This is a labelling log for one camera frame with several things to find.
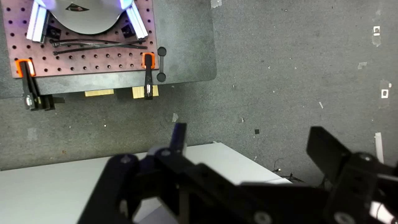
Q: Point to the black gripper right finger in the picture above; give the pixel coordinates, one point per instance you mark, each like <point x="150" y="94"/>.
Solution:
<point x="357" y="179"/>

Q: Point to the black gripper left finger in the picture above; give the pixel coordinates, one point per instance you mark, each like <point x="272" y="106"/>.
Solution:
<point x="186" y="189"/>

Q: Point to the grey round robot base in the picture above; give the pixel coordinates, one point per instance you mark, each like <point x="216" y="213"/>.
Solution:
<point x="86" y="16"/>

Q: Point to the white file cabinet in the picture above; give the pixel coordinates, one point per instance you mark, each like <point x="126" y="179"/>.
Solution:
<point x="58" y="193"/>

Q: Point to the right orange black clamp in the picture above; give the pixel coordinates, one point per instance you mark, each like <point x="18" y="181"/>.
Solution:
<point x="148" y="78"/>

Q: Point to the orange black clamp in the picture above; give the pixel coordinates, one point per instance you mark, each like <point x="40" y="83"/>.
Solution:
<point x="32" y="96"/>
<point x="148" y="78"/>

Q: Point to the grey table platform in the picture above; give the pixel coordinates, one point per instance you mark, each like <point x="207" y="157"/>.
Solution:
<point x="183" y="27"/>

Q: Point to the pink perforated mounting board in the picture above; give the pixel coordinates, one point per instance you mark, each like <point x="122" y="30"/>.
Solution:
<point x="66" y="52"/>

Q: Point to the right aluminium extrusion bar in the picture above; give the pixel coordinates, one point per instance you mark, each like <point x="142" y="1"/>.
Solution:
<point x="135" y="17"/>

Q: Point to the aluminium extrusion bar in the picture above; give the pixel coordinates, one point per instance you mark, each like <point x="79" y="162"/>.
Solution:
<point x="38" y="21"/>
<point x="135" y="17"/>

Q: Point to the left orange black clamp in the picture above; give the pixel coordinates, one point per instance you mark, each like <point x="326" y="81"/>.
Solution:
<point x="32" y="96"/>

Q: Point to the left aluminium extrusion bar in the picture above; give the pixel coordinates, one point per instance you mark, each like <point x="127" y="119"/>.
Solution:
<point x="38" y="21"/>

